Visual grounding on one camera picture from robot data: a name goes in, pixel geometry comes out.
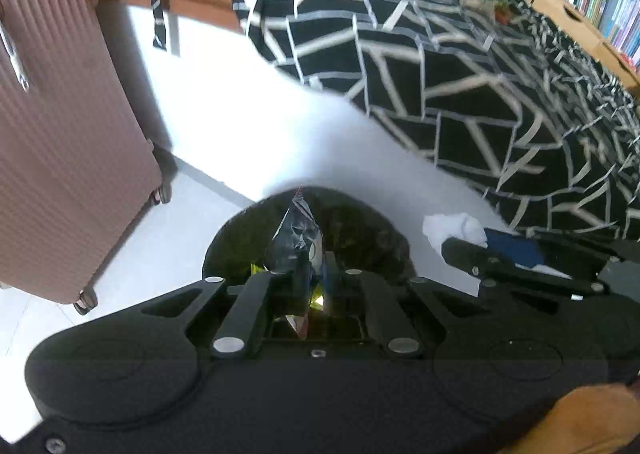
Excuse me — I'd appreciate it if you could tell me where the white tissue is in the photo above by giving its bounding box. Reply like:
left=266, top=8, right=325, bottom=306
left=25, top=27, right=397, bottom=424
left=422, top=213, right=573, bottom=281

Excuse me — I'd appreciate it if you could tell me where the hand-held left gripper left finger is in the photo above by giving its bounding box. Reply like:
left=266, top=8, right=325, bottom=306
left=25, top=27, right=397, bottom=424
left=132, top=254, right=313, bottom=359

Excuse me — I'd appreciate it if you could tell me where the white bed base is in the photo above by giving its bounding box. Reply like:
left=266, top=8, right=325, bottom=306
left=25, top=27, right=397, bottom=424
left=97, top=2, right=516, bottom=255

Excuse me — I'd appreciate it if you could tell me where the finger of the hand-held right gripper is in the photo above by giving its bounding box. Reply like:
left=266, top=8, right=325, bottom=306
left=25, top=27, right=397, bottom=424
left=484, top=228, right=640, bottom=278
left=442, top=237, right=609, bottom=298

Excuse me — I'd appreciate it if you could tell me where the black white patterned blanket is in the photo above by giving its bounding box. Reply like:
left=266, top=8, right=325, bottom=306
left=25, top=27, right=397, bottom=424
left=227, top=0, right=640, bottom=255

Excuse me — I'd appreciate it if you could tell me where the person's orange clothing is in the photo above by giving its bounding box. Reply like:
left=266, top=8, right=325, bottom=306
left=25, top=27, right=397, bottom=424
left=505, top=379, right=640, bottom=454

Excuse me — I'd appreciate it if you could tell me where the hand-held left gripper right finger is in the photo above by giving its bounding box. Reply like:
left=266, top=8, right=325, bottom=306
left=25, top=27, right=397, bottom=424
left=321, top=253, right=527, bottom=358

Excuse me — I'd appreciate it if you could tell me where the trash bin with black bag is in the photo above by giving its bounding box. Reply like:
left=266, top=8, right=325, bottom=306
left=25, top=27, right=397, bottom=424
left=202, top=187, right=414, bottom=286

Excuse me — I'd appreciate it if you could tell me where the wooden bookshelf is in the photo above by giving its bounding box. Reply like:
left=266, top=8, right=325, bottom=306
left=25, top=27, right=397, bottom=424
left=525, top=0, right=640, bottom=100

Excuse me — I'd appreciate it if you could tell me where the pink ribbed suitcase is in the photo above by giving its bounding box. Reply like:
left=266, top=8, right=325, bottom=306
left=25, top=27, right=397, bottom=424
left=0, top=0, right=172, bottom=316

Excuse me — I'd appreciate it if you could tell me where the dark foil snack wrapper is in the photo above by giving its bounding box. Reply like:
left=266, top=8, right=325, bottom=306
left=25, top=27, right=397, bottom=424
left=250, top=187, right=331, bottom=341

